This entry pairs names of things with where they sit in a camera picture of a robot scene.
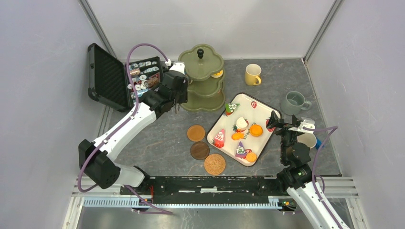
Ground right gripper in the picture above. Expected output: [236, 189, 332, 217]
[265, 110, 302, 163]

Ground metal serving tongs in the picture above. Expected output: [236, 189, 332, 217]
[174, 103, 180, 114]

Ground yellow glazed donut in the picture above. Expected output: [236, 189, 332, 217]
[211, 70, 224, 78]

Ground green triangular cake slice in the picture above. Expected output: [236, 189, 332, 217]
[225, 103, 240, 116]

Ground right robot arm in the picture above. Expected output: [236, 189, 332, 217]
[266, 111, 348, 229]

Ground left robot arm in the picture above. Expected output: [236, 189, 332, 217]
[77, 67, 189, 195]

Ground grey-green ceramic mug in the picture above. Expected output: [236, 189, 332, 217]
[280, 91, 312, 115]

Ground orange macaron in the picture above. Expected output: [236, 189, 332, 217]
[249, 124, 263, 137]

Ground green three-tier dessert stand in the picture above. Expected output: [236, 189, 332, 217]
[178, 44, 225, 112]

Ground blue small object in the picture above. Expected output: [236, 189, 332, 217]
[315, 137, 325, 150]

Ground white roll cake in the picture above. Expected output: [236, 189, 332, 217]
[234, 117, 249, 132]

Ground strawberry print serving tray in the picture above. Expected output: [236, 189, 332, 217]
[206, 93, 282, 167]

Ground round orange biscuit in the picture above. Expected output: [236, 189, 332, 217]
[245, 152, 257, 163]

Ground light brown round coaster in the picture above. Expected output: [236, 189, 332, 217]
[187, 125, 205, 142]

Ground small orange pastry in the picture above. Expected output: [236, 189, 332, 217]
[232, 132, 244, 140]

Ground purple cake slice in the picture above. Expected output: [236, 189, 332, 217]
[235, 141, 247, 159]

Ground yellow ceramic mug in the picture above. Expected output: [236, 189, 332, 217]
[245, 63, 262, 86]

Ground black poker chip case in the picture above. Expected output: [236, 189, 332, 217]
[87, 43, 168, 112]

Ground dark brown round coaster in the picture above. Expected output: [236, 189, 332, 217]
[190, 142, 210, 160]

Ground red strawberry cake slice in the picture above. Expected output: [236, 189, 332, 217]
[213, 129, 225, 148]

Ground woven rattan round coaster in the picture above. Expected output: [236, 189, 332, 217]
[204, 154, 226, 176]

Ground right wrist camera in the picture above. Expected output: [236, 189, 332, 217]
[289, 118, 315, 134]

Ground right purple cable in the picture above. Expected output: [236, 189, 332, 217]
[303, 125, 344, 229]

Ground purple cable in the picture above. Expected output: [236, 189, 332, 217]
[303, 125, 344, 229]
[76, 43, 173, 216]

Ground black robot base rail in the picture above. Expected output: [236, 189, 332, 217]
[134, 176, 288, 204]

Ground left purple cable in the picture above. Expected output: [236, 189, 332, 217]
[76, 43, 173, 216]

